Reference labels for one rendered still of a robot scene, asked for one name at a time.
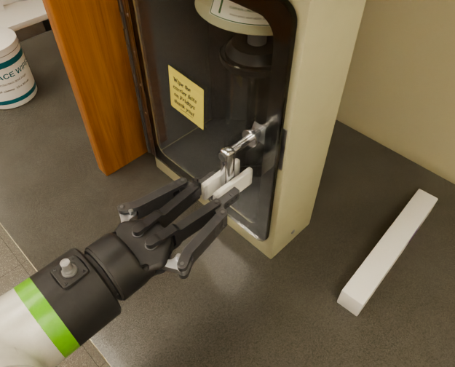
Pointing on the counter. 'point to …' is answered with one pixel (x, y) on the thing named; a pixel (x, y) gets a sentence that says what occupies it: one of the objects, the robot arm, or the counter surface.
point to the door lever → (227, 154)
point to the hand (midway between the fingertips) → (227, 183)
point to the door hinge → (134, 76)
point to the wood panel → (100, 77)
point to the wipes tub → (5, 70)
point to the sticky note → (186, 97)
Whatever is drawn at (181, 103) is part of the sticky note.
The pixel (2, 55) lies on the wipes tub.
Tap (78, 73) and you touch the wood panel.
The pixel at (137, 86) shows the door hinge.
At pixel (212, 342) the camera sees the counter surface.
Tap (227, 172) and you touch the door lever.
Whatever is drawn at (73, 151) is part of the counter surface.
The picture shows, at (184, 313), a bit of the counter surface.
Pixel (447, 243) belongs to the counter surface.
